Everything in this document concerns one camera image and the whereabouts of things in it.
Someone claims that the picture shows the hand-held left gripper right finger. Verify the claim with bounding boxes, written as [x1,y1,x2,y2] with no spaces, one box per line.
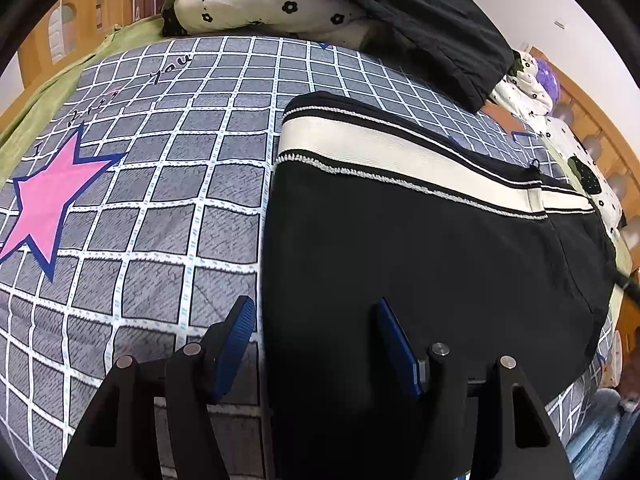
[375,298,576,480]

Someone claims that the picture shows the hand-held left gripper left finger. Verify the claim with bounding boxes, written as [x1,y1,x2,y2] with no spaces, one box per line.
[59,295,257,480]

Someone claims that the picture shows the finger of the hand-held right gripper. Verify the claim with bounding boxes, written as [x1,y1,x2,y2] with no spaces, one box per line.
[609,267,640,306]

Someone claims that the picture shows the black pants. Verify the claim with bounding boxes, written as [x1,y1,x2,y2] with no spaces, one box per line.
[260,91,618,480]

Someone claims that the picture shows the white black-flowered pillow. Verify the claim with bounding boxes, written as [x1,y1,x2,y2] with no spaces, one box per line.
[542,115,626,241]

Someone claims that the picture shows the person's blue jeans leg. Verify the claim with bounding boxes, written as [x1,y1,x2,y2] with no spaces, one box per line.
[565,385,636,480]

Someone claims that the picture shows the grey grid star blanket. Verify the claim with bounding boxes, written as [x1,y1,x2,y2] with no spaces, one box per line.
[0,35,613,480]

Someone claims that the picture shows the purple plush toy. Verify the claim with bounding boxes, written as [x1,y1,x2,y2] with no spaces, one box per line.
[532,57,561,111]

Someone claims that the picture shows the black jacket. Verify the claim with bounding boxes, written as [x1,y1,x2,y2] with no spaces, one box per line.
[277,0,516,111]

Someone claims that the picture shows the white black-flowered quilt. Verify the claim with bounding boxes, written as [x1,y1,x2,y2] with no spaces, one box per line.
[161,0,556,118]

